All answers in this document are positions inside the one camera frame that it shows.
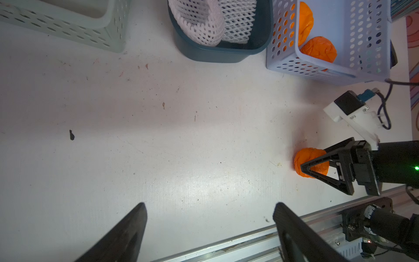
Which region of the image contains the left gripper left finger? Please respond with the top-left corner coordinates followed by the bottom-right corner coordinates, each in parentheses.
top-left (77, 203), bottom-right (147, 262)

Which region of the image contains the green plastic basket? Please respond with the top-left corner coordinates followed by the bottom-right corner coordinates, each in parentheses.
top-left (1, 0), bottom-right (131, 52)

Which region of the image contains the dark teal plastic tub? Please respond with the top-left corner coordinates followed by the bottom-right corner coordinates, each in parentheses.
top-left (168, 1), bottom-right (273, 63)

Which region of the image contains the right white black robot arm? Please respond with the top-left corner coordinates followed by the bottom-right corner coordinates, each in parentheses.
top-left (294, 138), bottom-right (419, 260)

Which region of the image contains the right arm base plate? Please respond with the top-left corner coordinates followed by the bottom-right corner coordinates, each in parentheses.
top-left (342, 197), bottom-right (393, 242)

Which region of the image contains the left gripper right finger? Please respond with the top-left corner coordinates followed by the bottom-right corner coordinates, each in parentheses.
top-left (273, 203), bottom-right (347, 262)

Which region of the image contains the white foam net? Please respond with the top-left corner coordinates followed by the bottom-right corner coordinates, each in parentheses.
top-left (168, 0), bottom-right (225, 47)
top-left (218, 0), bottom-right (257, 44)

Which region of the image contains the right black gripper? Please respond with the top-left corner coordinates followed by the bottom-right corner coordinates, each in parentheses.
top-left (301, 138), bottom-right (419, 196)

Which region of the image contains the light blue plastic basket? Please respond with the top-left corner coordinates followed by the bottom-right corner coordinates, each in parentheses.
top-left (266, 1), bottom-right (392, 86)

